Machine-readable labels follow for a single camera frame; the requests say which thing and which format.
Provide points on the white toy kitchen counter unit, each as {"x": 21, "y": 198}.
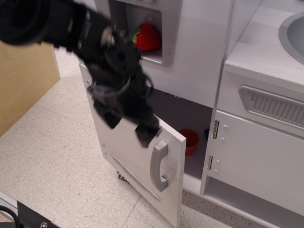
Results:
{"x": 259, "y": 60}

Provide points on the white right cabinet door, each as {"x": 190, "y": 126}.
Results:
{"x": 258, "y": 160}

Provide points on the aluminium extrusion foot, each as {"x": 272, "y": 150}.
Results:
{"x": 122, "y": 178}

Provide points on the grey ice dispenser recess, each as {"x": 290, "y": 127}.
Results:
{"x": 152, "y": 25}

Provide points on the grey toy sink basin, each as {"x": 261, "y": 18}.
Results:
{"x": 291, "y": 36}

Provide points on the grey vent panel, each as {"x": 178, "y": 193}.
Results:
{"x": 272, "y": 106}

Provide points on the aluminium rail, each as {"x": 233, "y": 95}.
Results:
{"x": 8, "y": 202}

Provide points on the upper brass hinge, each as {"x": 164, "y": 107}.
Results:
{"x": 215, "y": 129}

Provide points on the orange toy cup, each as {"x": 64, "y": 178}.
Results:
{"x": 192, "y": 140}

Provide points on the white toy fridge cabinet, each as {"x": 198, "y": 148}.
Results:
{"x": 185, "y": 94}

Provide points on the brass hinge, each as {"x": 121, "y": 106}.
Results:
{"x": 215, "y": 129}
{"x": 209, "y": 162}

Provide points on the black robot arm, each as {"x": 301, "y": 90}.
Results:
{"x": 119, "y": 86}

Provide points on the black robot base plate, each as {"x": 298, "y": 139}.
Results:
{"x": 31, "y": 219}

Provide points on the blue toy item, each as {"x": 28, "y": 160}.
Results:
{"x": 206, "y": 133}

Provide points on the white low fridge door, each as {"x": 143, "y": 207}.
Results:
{"x": 122, "y": 149}

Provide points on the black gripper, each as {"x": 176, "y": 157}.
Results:
{"x": 129, "y": 102}

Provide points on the lower brass hinge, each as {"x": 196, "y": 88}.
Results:
{"x": 209, "y": 162}

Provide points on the red toy strawberry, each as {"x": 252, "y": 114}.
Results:
{"x": 146, "y": 38}

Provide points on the grey fridge door handle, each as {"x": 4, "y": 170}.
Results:
{"x": 159, "y": 152}

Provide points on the plywood panel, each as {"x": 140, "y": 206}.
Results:
{"x": 26, "y": 74}

